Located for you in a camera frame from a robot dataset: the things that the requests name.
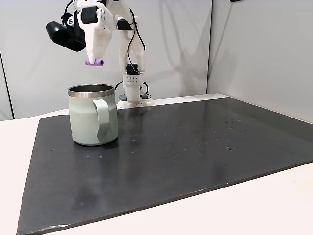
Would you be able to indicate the purple ribbed pen grip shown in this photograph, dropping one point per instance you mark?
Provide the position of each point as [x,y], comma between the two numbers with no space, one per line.
[99,62]

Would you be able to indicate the grey table clamp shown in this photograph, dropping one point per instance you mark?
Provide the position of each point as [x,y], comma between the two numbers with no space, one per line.
[123,98]

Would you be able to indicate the green steel-lined mug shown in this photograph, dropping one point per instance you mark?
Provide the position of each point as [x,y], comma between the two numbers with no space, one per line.
[83,117]

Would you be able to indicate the black glossy mat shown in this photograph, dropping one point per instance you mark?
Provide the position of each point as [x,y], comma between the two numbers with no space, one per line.
[146,171]

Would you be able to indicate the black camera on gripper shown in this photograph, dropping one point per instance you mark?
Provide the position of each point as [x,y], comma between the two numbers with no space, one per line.
[63,34]

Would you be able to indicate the black wall-mounted object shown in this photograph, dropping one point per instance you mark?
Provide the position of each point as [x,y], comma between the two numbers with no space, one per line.
[237,1]

